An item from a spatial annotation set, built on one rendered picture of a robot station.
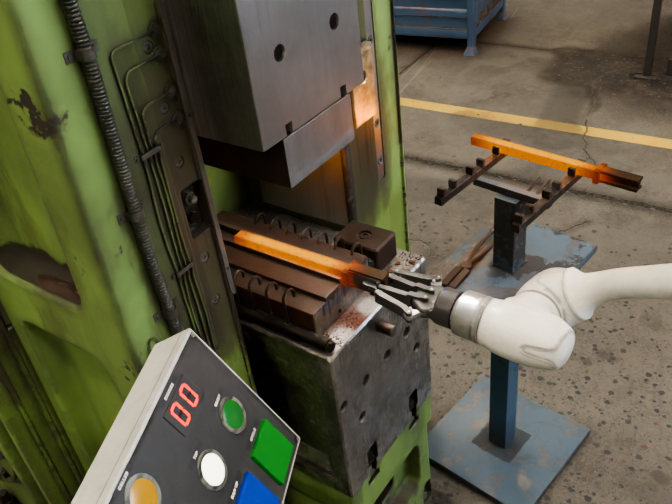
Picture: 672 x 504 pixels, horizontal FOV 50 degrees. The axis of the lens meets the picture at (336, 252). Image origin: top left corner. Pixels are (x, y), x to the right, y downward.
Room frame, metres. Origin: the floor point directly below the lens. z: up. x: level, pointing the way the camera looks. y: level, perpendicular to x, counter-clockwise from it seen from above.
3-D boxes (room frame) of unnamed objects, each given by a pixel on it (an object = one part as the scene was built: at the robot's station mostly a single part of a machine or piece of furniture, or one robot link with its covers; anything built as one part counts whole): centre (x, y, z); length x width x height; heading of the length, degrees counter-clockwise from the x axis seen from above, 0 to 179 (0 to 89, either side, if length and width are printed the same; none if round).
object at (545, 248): (1.49, -0.45, 0.72); 0.40 x 0.30 x 0.02; 133
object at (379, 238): (1.34, -0.07, 0.95); 0.12 x 0.08 x 0.06; 51
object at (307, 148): (1.30, 0.16, 1.32); 0.42 x 0.20 x 0.10; 51
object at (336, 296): (1.30, 0.16, 0.96); 0.42 x 0.20 x 0.09; 51
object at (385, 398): (1.35, 0.13, 0.69); 0.56 x 0.38 x 0.45; 51
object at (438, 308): (1.05, -0.18, 1.00); 0.09 x 0.08 x 0.07; 51
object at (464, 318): (1.00, -0.23, 1.00); 0.09 x 0.06 x 0.09; 141
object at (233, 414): (0.75, 0.19, 1.09); 0.05 x 0.03 x 0.04; 141
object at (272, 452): (0.74, 0.14, 1.01); 0.07 x 0.05 x 0.07; 166
